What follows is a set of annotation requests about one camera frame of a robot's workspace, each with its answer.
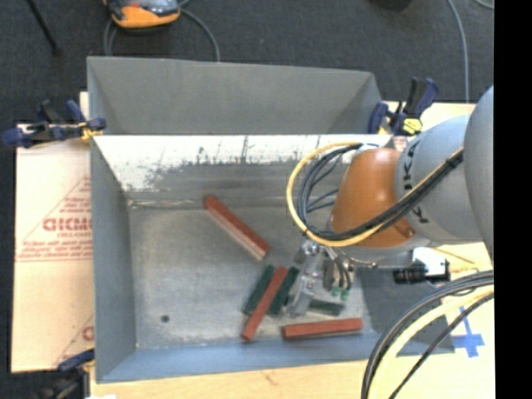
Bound dark green flat block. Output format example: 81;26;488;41
241;264;277;316
305;298;347;318
267;266;301;318

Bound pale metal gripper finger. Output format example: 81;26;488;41
300;290;318;315
288;288;306;318

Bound red-brown flat block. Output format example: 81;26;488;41
240;265;289;342
203;195;272;262
281;317;364;341

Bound brown cardboard board red print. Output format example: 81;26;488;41
10;91;96;374

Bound grey metal bin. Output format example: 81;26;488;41
86;55;456;384

